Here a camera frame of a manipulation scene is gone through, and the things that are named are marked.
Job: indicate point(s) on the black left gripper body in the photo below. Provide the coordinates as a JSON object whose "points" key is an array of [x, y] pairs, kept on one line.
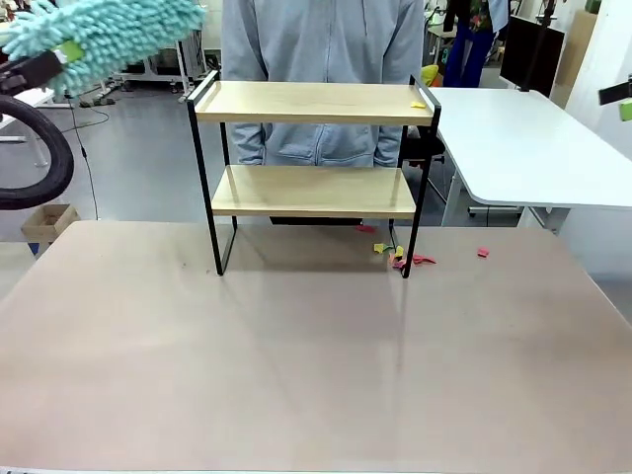
{"points": [[10, 79]]}

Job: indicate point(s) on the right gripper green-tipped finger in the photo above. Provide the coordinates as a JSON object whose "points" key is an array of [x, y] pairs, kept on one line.
{"points": [[617, 94], [627, 109]]}

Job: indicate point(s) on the teal microfibre duster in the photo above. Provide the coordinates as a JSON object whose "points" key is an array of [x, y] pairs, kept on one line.
{"points": [[123, 29]]}

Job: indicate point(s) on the two-tier wooden black-framed shelf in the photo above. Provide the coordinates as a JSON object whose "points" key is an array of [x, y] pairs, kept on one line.
{"points": [[306, 116]]}

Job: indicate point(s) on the white desk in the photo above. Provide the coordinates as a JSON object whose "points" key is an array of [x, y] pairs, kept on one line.
{"points": [[37, 96]]}

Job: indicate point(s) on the brown cardboard board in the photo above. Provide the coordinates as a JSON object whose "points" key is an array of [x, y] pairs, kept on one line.
{"points": [[580, 49]]}

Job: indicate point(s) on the black monitor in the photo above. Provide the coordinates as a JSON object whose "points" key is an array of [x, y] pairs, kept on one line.
{"points": [[533, 54]]}

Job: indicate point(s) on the large white table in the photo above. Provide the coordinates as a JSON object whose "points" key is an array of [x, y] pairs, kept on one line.
{"points": [[494, 128]]}

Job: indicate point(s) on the grey-topped metal workbench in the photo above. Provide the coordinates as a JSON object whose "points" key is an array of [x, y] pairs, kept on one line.
{"points": [[183, 54]]}

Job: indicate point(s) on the open cardboard box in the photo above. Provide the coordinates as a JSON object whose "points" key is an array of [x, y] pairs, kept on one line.
{"points": [[49, 222]]}

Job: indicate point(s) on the person in blue trousers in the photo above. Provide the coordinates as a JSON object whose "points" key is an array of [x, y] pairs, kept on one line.
{"points": [[466, 54]]}

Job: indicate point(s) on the blue tape piece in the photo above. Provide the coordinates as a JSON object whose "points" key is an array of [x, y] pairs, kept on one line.
{"points": [[34, 249]]}

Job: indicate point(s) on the yellow-green object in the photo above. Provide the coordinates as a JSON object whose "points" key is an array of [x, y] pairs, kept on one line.
{"points": [[429, 74]]}

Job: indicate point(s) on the black padded chair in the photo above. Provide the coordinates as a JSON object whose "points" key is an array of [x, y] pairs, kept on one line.
{"points": [[427, 148]]}

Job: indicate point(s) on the yellow paper scrap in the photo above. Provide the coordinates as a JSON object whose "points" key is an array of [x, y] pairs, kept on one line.
{"points": [[379, 247], [418, 104]]}

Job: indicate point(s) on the red paper scrap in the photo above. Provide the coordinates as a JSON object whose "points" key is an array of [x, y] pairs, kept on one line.
{"points": [[423, 259], [365, 228], [483, 252]]}

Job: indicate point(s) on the orange paper scrap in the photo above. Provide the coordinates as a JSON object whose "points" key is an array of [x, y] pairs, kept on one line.
{"points": [[395, 260]]}

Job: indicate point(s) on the person in grey hoodie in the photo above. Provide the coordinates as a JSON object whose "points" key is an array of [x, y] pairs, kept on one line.
{"points": [[321, 39]]}

